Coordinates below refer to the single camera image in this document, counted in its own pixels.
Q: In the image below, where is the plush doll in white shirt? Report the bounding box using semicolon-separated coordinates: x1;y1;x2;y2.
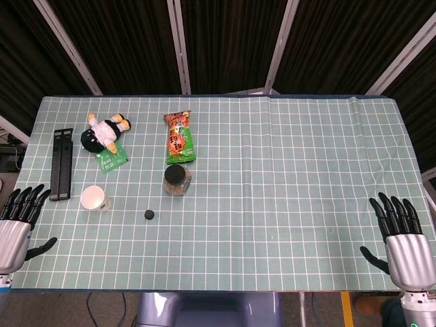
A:
80;112;133;154

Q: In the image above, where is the glass jar with black lid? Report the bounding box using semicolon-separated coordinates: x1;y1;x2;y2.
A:
162;164;193;197

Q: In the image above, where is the small green sachet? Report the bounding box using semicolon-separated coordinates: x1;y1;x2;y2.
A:
96;141;129;174

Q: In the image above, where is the orange green snack bag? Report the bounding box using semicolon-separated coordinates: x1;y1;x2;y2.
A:
163;110;198;165

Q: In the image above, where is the white frame post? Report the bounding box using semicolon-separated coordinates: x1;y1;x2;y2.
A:
0;114;30;144
33;0;104;97
263;0;301;95
166;0;192;95
364;13;436;96

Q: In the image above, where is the white paper cup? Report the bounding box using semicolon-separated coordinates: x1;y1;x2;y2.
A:
80;185;111;211

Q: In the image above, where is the robot base body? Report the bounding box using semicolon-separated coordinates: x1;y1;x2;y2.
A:
135;292;283;327

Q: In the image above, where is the green grid tablecloth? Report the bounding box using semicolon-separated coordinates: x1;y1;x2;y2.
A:
0;95;436;292

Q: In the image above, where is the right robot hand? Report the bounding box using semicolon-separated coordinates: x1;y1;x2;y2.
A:
360;192;436;291

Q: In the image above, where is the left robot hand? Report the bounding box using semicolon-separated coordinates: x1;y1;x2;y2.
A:
0;184;58;275

